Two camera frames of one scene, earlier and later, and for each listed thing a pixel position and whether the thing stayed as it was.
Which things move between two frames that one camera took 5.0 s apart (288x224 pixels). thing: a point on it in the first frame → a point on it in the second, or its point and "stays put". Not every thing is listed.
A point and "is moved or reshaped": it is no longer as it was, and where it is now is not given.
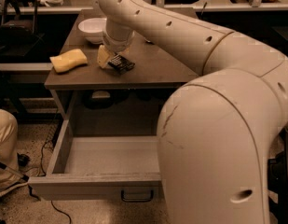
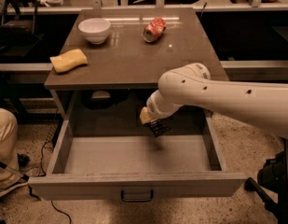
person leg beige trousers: x=6 y=152 stays put
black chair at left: x=19 y=28 stays put
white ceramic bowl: x=93 y=29 stays put
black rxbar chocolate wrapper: x=121 y=63 is moved or reshaped
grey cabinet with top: x=102 y=102 stays put
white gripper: x=116 y=45 → x=154 y=106
